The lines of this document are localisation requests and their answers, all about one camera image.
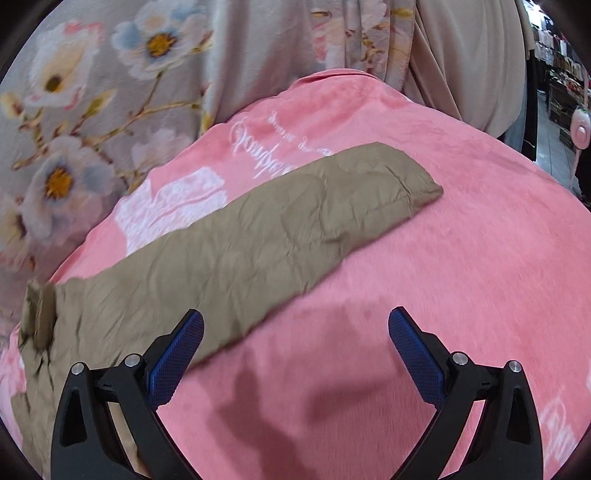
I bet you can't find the pink small fan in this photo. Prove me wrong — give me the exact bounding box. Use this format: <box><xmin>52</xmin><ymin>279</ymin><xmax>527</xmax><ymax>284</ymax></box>
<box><xmin>570</xmin><ymin>73</ymin><xmax>591</xmax><ymax>186</ymax></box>

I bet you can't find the grey floral quilt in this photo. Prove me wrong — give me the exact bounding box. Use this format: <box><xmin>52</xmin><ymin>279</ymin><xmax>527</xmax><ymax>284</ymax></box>
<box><xmin>1</xmin><ymin>1</ymin><xmax>417</xmax><ymax>336</ymax></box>

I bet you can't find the beige curtain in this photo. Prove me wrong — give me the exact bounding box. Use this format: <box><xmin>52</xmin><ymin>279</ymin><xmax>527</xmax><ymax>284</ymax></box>
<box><xmin>403</xmin><ymin>0</ymin><xmax>533</xmax><ymax>138</ymax></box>

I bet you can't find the pink printed blanket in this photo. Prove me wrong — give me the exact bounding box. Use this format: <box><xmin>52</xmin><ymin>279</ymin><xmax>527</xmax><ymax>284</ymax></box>
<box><xmin>0</xmin><ymin>67</ymin><xmax>591</xmax><ymax>480</ymax></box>

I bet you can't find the khaki padded jacket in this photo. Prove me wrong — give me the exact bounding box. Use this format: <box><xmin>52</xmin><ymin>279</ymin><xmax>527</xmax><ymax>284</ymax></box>
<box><xmin>12</xmin><ymin>143</ymin><xmax>443</xmax><ymax>474</ymax></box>

